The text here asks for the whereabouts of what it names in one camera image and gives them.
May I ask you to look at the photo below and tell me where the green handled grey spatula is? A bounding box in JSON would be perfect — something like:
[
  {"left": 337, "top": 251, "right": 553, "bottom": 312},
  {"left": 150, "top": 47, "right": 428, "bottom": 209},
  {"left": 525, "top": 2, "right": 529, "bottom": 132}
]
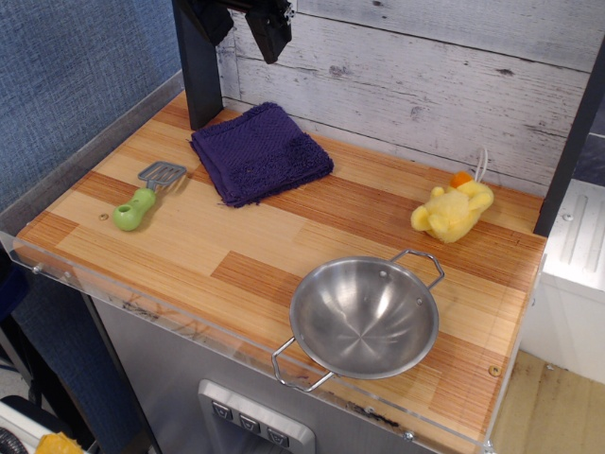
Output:
[{"left": 112, "top": 161, "right": 187, "bottom": 232}]

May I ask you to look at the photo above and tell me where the silver button control panel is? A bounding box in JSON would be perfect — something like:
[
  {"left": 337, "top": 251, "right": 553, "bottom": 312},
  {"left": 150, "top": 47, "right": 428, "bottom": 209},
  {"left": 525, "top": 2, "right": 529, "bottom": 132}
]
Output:
[{"left": 198, "top": 379, "right": 316, "bottom": 453}]

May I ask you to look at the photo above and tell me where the steel bowl with handles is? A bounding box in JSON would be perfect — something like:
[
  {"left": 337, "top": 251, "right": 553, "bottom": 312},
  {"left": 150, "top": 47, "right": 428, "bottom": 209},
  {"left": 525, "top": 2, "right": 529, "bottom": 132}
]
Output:
[{"left": 271, "top": 256, "right": 440, "bottom": 393}]

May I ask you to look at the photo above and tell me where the white side cabinet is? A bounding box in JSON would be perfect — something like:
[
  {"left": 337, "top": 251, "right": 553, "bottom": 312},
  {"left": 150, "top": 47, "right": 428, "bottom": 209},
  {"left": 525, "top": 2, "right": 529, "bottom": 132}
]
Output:
[{"left": 521, "top": 180, "right": 604, "bottom": 383}]

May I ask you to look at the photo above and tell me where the dark right frame post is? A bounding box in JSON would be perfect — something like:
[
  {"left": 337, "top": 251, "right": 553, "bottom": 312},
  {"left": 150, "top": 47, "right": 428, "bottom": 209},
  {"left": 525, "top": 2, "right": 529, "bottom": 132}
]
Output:
[{"left": 533, "top": 43, "right": 604, "bottom": 236}]

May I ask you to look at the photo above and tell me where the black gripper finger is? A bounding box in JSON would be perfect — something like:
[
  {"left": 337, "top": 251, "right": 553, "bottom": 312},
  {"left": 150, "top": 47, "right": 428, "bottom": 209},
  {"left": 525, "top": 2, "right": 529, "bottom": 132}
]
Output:
[
  {"left": 245, "top": 0, "right": 295, "bottom": 64},
  {"left": 186, "top": 0, "right": 233, "bottom": 45}
]

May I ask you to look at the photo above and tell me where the black vertical post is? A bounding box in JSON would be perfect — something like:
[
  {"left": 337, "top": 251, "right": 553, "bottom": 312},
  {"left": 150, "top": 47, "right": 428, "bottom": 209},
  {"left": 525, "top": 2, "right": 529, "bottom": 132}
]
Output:
[{"left": 172, "top": 1, "right": 223, "bottom": 131}]

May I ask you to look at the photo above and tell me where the yellow plush duck toy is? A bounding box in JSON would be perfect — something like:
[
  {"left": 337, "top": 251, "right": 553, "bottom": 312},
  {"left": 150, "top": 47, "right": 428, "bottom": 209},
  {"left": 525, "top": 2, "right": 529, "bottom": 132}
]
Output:
[{"left": 410, "top": 171, "right": 494, "bottom": 243}]

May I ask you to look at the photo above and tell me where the purple cloth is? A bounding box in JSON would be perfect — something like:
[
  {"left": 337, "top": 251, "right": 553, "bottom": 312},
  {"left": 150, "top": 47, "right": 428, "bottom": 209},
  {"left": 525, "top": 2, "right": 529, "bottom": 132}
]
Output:
[{"left": 190, "top": 102, "right": 334, "bottom": 208}]

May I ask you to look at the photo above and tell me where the yellow object bottom left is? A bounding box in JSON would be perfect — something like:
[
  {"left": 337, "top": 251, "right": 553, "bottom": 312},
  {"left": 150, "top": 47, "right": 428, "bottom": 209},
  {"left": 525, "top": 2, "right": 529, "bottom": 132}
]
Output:
[{"left": 35, "top": 432, "right": 84, "bottom": 454}]

